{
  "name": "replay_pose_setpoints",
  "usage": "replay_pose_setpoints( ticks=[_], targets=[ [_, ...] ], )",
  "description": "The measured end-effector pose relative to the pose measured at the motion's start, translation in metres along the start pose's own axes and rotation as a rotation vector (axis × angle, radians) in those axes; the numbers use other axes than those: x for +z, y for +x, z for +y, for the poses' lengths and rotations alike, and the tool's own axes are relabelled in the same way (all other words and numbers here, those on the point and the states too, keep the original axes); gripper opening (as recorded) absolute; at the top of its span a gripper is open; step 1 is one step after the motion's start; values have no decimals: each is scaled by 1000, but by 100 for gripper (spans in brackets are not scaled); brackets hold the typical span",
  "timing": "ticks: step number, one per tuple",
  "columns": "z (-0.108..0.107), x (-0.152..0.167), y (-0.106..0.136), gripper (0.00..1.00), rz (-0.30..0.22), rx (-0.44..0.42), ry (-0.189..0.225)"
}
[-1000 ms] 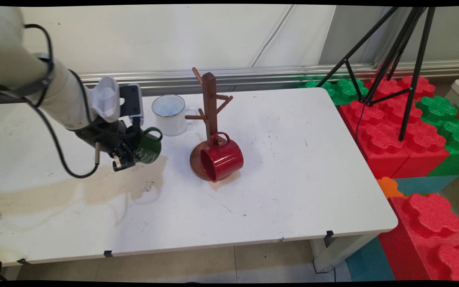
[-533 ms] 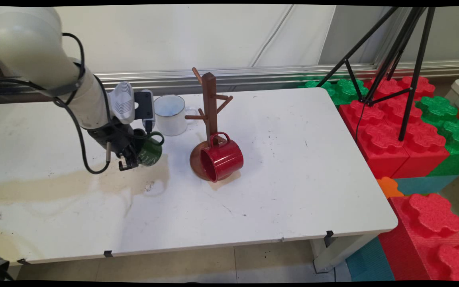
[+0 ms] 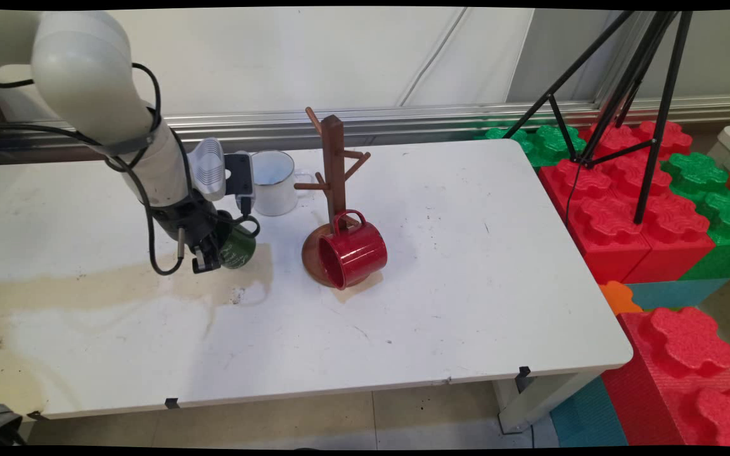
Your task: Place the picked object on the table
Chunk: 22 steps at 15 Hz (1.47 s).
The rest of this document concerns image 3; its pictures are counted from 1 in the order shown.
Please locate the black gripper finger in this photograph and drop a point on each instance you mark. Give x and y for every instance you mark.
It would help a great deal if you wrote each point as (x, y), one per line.
(206, 261)

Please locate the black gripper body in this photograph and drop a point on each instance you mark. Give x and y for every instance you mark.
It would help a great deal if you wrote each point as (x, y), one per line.
(191, 225)

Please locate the green enamel mug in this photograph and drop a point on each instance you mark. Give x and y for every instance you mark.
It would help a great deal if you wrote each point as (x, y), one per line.
(241, 250)

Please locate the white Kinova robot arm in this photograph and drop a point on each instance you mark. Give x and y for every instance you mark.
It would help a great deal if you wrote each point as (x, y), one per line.
(80, 69)

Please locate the white enamel mug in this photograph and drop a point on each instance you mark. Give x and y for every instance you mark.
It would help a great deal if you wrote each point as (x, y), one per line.
(273, 190)

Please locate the black table edge clip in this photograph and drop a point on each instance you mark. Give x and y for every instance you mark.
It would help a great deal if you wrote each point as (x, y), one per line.
(172, 403)
(523, 377)
(37, 415)

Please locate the red mug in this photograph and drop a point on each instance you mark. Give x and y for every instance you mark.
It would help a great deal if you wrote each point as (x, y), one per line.
(358, 253)

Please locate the brown wooden mug tree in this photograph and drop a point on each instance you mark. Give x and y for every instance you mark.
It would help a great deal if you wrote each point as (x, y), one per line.
(333, 158)

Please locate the white table leg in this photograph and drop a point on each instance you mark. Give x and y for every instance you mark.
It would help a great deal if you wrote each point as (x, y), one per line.
(530, 405)

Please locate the green foam block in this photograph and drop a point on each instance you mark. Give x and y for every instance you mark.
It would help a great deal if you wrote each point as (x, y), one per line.
(552, 142)
(726, 215)

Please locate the large red foam block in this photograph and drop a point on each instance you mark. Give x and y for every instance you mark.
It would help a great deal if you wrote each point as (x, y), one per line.
(606, 221)

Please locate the teal foam block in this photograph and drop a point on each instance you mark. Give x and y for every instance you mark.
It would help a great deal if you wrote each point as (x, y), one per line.
(675, 294)
(587, 418)

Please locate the orange foam block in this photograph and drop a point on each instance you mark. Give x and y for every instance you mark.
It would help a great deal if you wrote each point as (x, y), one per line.
(618, 297)

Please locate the black tripod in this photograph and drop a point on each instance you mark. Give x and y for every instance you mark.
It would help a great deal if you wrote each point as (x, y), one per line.
(656, 139)

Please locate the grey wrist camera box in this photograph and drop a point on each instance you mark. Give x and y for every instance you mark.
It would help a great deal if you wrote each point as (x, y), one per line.
(238, 174)

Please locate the aluminium wall rail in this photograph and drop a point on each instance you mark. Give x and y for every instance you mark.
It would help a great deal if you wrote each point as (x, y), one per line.
(435, 123)

